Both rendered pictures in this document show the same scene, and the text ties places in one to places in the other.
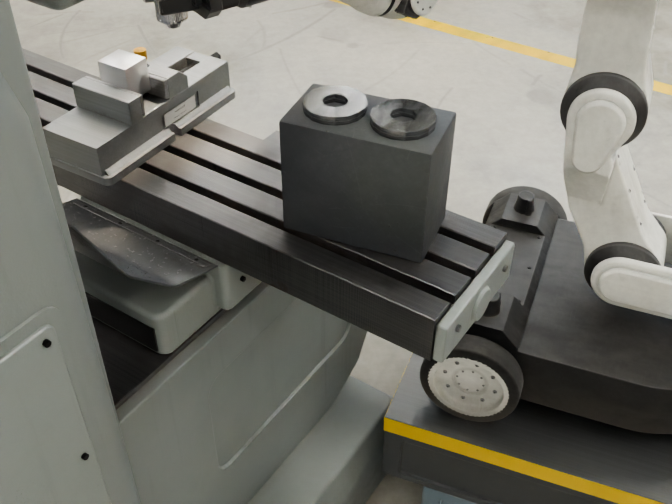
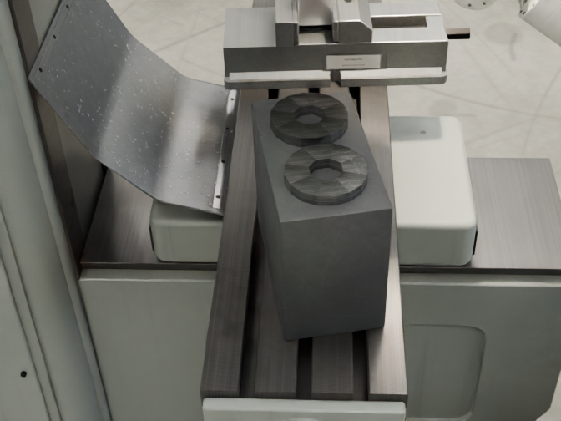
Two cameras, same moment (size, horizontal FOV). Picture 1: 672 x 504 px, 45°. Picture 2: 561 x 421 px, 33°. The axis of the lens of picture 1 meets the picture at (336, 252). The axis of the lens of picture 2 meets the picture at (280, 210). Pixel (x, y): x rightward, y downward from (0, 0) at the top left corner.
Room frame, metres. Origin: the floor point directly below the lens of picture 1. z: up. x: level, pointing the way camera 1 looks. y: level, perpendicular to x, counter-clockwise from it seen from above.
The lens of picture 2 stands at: (0.55, -0.74, 1.79)
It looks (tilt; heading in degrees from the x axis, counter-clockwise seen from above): 42 degrees down; 60
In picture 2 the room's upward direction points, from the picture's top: 2 degrees counter-clockwise
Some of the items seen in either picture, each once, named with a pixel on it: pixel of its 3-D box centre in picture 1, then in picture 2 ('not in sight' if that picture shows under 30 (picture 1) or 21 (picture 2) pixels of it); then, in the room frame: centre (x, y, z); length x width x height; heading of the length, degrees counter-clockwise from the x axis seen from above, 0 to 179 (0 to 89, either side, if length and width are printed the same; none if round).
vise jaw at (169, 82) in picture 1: (148, 75); (350, 11); (1.29, 0.33, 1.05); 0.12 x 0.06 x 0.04; 59
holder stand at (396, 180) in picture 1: (366, 168); (317, 208); (0.99, -0.04, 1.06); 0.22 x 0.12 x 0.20; 68
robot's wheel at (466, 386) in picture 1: (470, 378); not in sight; (1.08, -0.27, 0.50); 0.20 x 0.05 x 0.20; 69
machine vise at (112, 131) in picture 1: (141, 99); (333, 31); (1.27, 0.34, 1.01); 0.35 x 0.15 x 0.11; 149
